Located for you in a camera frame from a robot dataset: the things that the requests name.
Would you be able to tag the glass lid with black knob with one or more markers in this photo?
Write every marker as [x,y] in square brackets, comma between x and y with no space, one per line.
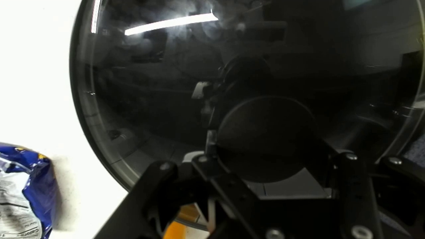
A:
[149,99]

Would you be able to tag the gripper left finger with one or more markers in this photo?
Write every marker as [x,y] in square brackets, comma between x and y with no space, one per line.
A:
[166,186]

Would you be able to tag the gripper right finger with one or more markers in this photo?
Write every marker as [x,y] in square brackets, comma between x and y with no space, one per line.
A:
[355,192]

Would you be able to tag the blue snack bag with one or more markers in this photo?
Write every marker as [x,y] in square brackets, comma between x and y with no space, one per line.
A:
[30,186]

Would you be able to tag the blue grey patterned cloth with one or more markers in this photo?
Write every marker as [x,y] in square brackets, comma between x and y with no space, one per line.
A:
[415,152]

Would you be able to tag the orange yellow object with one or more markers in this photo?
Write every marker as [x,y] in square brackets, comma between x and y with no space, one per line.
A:
[176,230]

